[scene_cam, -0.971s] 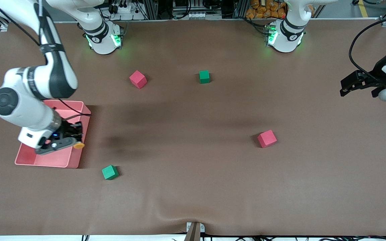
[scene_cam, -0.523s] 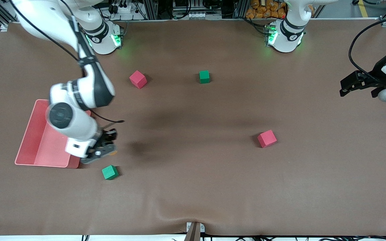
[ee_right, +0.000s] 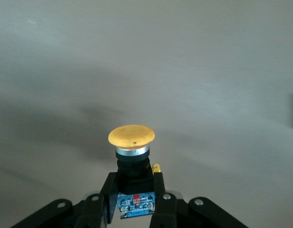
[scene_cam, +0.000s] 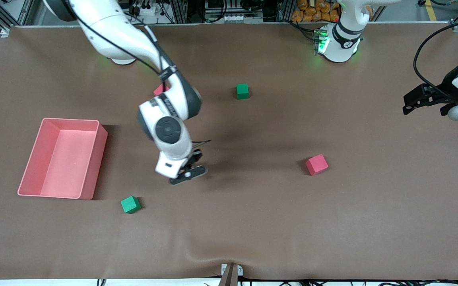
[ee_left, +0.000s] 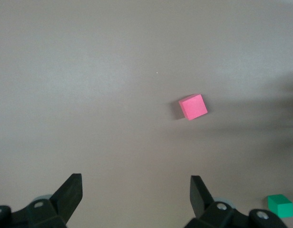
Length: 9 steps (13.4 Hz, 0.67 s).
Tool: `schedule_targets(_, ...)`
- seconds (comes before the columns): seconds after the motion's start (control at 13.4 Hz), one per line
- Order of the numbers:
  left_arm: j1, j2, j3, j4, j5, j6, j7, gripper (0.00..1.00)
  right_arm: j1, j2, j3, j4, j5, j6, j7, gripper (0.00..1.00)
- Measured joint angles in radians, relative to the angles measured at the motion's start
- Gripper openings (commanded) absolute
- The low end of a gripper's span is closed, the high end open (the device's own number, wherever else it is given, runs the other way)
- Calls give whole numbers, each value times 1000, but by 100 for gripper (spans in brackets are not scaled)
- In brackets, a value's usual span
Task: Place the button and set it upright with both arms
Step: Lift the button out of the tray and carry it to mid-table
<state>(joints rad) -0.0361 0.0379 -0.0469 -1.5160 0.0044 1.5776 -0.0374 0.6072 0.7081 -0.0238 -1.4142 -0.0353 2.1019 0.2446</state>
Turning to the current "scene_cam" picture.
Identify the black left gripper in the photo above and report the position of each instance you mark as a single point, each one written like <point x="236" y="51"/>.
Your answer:
<point x="440" y="92"/>

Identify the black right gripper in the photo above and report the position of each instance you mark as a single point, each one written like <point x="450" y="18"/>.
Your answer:
<point x="195" y="156"/>

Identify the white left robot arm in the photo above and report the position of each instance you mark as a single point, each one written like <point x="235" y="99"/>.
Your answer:
<point x="342" y="43"/>

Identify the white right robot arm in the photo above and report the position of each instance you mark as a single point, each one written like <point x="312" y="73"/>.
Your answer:
<point x="167" y="131"/>

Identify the brown table mat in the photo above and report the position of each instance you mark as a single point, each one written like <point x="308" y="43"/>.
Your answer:
<point x="229" y="222"/>

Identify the green cube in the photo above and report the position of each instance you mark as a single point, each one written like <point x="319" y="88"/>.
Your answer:
<point x="242" y="91"/>
<point x="130" y="205"/>

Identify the pink cube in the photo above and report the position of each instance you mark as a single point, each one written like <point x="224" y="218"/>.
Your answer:
<point x="317" y="165"/>
<point x="159" y="90"/>

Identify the pink plastic bin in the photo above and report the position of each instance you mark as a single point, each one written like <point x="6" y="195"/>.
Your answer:
<point x="62" y="167"/>

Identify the orange snack packets pile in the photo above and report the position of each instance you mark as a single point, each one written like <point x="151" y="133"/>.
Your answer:
<point x="316" y="16"/>

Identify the white connector strip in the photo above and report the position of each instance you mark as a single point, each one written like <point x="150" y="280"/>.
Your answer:
<point x="237" y="18"/>

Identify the white power strip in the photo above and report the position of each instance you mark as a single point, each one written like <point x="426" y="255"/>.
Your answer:
<point x="149" y="10"/>

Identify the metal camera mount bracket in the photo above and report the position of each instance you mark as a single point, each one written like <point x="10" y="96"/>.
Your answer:
<point x="231" y="276"/>

